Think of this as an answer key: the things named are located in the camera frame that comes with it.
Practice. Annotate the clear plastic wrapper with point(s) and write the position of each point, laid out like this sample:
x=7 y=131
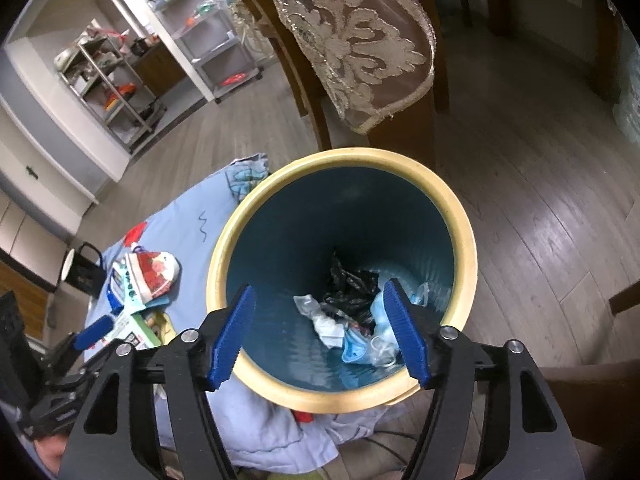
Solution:
x=307 y=305

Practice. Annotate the white door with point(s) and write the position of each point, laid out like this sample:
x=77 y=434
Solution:
x=60 y=160

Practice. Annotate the beige cabinet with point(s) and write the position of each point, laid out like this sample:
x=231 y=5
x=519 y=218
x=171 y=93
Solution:
x=25 y=240

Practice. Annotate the green carton box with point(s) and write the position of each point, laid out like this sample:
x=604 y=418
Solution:
x=137 y=330

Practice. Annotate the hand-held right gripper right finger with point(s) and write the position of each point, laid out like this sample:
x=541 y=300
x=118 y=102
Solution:
x=407 y=335

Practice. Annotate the white trolley rack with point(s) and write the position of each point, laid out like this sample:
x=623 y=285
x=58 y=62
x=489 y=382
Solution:
x=220 y=62

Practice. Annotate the black plastic bag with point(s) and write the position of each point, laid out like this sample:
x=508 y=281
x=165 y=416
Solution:
x=350 y=285

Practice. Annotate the metal shelf rack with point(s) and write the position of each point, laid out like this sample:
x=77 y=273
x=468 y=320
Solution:
x=112 y=110

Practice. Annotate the white rice cooker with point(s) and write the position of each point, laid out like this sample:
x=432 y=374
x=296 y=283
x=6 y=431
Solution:
x=67 y=60

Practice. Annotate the dark wooden dining chair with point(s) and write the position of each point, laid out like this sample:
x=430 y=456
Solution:
x=295 y=90

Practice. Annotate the dark cooking pot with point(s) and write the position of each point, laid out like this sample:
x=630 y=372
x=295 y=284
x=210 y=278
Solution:
x=140 y=46

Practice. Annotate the blue wet wipes pack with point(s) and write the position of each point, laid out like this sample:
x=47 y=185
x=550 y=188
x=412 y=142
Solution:
x=150 y=275

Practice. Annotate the wooden dining table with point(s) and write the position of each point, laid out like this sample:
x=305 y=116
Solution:
x=415 y=125

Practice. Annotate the orange plastic shelf items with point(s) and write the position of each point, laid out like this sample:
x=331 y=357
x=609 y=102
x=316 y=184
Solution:
x=120 y=94

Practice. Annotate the wooden kitchen cabinet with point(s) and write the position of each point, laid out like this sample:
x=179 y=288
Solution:
x=160 y=72

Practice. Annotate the printed blue blanket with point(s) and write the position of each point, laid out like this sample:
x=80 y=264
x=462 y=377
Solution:
x=170 y=210

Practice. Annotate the blue face mask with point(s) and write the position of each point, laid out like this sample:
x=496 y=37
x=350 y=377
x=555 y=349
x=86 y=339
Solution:
x=360 y=347

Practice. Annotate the blue bin with yellow rim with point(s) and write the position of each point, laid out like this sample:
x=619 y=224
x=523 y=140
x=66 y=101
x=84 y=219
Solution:
x=300 y=220

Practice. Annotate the black mug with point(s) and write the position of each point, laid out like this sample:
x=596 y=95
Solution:
x=82 y=272

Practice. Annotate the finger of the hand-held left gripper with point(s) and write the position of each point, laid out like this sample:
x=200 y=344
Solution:
x=92 y=332
x=85 y=365

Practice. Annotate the beige lace table cover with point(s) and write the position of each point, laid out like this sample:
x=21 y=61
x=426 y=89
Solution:
x=360 y=35

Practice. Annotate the white twisted paper tissue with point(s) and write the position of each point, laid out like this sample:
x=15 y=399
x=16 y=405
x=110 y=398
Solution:
x=327 y=330

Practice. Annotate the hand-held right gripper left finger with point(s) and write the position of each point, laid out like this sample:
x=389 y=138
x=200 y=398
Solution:
x=230 y=340

